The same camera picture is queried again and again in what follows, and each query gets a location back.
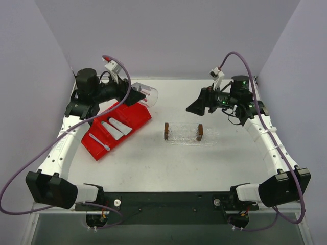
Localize clear plastic cup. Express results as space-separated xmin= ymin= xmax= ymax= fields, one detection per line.
xmin=132 ymin=83 xmax=158 ymax=108

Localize clear tray brown handles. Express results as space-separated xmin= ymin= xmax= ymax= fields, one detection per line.
xmin=163 ymin=122 xmax=219 ymax=146

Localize toothpaste tube black cap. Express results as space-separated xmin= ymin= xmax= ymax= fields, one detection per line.
xmin=108 ymin=117 xmax=132 ymax=135

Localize toothpaste tube green cap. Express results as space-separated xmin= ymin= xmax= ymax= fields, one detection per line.
xmin=101 ymin=121 xmax=124 ymax=140

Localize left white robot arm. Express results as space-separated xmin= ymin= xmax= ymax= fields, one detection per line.
xmin=26 ymin=68 xmax=146 ymax=210

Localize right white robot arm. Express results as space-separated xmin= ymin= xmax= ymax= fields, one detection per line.
xmin=186 ymin=75 xmax=311 ymax=207

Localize grey toothbrush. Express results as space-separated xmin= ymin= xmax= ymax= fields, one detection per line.
xmin=88 ymin=133 xmax=110 ymax=151

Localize red plastic compartment box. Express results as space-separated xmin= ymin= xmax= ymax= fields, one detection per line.
xmin=81 ymin=103 xmax=151 ymax=161

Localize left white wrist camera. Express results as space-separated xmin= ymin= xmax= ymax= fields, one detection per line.
xmin=102 ymin=55 xmax=123 ymax=84

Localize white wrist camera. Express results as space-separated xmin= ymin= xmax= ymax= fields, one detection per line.
xmin=209 ymin=67 xmax=225 ymax=90
xmin=102 ymin=55 xmax=123 ymax=84

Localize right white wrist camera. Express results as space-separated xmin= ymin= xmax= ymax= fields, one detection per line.
xmin=209 ymin=67 xmax=225 ymax=90

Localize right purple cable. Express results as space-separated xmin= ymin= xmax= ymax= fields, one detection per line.
xmin=219 ymin=52 xmax=307 ymax=232

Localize purple cable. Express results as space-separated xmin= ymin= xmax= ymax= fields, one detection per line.
xmin=0 ymin=55 xmax=132 ymax=229
xmin=219 ymin=52 xmax=307 ymax=232

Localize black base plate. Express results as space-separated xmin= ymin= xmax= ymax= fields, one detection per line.
xmin=74 ymin=191 xmax=260 ymax=225

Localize aluminium front rail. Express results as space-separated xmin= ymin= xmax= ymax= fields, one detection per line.
xmin=32 ymin=202 xmax=301 ymax=214

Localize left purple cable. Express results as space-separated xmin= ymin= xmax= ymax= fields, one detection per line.
xmin=0 ymin=55 xmax=132 ymax=229

